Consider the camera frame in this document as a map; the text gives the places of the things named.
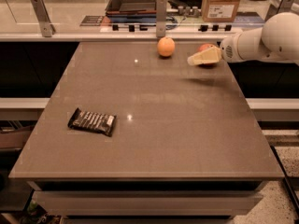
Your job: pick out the left metal glass bracket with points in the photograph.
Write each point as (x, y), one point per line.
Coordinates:
(46, 27)

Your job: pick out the grey table drawer front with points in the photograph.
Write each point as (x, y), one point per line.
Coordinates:
(147, 203)

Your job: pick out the right metal glass bracket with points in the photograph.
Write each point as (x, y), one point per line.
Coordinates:
(278, 6)

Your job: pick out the cardboard box with label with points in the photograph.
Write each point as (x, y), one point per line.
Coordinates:
(219, 10)

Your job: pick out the metal glass bracket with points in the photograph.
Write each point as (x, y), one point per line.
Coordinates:
(161, 18)
(278, 6)
(46, 27)

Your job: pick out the black rxbar chocolate wrapper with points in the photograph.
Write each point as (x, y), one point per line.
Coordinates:
(92, 122)

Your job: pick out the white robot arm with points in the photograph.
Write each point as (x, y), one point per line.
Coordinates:
(276, 42)

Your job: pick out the red apple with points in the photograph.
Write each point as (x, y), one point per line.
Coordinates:
(206, 46)

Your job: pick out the orange fruit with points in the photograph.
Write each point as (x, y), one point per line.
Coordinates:
(166, 46)

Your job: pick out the centre metal glass bracket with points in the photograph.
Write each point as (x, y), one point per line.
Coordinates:
(161, 18)

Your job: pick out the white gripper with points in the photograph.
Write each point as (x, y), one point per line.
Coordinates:
(228, 49)

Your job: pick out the open grey orange tray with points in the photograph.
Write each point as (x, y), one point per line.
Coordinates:
(131, 7)

